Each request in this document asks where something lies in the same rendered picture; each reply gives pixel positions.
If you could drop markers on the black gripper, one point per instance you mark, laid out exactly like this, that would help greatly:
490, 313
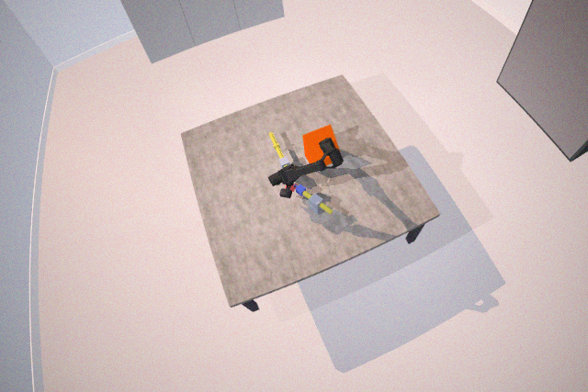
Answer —
286, 192

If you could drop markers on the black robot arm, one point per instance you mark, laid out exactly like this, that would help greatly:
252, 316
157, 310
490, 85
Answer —
291, 173

